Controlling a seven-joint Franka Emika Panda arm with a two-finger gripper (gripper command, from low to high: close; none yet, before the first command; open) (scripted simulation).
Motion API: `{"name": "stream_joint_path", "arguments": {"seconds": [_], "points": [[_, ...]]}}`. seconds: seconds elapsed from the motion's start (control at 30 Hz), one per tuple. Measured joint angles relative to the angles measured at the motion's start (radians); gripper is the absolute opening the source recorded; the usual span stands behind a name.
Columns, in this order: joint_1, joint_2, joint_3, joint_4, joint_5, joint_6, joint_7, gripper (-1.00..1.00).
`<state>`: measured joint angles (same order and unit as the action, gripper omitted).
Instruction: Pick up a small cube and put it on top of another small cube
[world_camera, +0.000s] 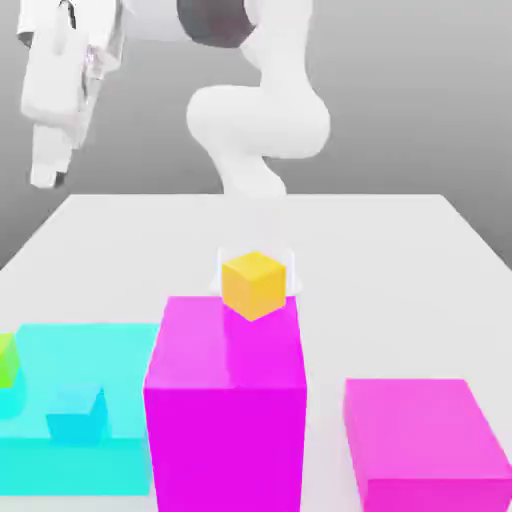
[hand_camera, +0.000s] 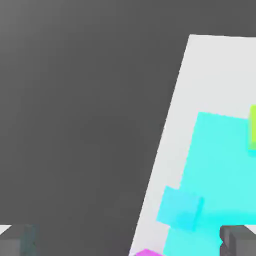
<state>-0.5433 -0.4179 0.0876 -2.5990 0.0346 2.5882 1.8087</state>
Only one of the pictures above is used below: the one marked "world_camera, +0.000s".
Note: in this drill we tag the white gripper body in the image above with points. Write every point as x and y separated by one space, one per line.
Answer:
52 80

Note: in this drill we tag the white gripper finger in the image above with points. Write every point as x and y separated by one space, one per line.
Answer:
50 152

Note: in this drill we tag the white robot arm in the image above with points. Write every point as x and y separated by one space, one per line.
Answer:
260 120

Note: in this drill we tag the small green cube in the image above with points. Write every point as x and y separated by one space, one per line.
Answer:
7 362

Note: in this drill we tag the small yellow cube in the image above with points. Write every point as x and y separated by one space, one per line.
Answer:
252 288

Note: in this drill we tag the small cyan cube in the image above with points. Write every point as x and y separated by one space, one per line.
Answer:
76 424

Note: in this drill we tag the large cyan box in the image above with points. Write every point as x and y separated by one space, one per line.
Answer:
80 352

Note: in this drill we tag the tall large magenta box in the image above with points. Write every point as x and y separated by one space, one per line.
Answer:
224 420

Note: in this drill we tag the low large magenta box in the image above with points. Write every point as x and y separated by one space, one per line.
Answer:
424 440

